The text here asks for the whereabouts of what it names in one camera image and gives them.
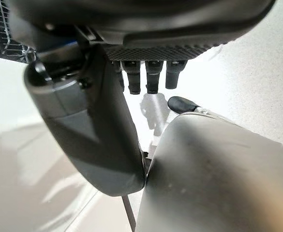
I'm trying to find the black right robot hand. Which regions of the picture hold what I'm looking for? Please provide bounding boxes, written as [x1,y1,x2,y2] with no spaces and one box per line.
[6,0,277,198]

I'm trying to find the dark robot foot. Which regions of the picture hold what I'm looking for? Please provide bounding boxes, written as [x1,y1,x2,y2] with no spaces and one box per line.
[167,96,200,113]

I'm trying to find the silver robot leg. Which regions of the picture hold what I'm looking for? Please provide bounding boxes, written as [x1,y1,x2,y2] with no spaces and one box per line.
[134,111,283,232]

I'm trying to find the wire dishwasher rack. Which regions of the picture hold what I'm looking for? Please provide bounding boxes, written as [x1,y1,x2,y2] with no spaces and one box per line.
[0,0,38,64]

